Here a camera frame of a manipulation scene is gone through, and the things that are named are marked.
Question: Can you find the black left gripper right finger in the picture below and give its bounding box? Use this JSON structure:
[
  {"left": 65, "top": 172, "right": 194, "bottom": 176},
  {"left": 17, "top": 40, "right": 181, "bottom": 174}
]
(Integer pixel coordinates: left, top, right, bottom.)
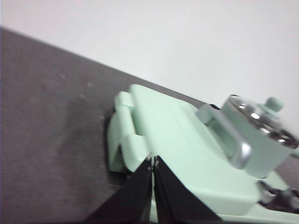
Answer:
[{"left": 154, "top": 155, "right": 223, "bottom": 224}]

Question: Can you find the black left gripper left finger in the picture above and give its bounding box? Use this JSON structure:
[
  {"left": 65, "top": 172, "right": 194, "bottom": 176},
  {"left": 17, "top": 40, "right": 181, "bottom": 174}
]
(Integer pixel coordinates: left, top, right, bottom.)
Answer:
[{"left": 85, "top": 154, "right": 154, "bottom": 224}]

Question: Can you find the glass pot lid green knob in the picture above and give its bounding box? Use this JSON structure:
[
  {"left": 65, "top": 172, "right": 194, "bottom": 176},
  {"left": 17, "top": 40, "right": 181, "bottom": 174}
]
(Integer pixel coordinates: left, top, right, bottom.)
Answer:
[{"left": 228, "top": 94, "right": 299, "bottom": 149}]

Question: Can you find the mint green steamer pot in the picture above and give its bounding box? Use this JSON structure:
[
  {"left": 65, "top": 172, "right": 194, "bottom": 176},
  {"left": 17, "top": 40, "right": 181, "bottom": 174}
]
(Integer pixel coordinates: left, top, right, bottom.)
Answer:
[{"left": 221, "top": 95, "right": 299, "bottom": 180}]

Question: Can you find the mint green breakfast machine base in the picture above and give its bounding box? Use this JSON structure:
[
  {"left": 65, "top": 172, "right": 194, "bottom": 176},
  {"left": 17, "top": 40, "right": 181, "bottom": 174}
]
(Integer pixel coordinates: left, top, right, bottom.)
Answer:
[{"left": 107, "top": 90, "right": 299, "bottom": 224}]

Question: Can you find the silver control knob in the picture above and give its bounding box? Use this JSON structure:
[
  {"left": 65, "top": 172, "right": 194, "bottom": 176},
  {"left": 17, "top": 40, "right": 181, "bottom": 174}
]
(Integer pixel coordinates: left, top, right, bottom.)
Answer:
[
  {"left": 280, "top": 188, "right": 299, "bottom": 207},
  {"left": 258, "top": 181, "right": 280, "bottom": 207}
]

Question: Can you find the mint green chrome-handled griddle lid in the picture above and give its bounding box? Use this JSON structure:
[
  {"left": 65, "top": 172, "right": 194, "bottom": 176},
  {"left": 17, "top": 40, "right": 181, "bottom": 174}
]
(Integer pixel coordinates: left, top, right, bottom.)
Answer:
[{"left": 129, "top": 84, "right": 260, "bottom": 217}]

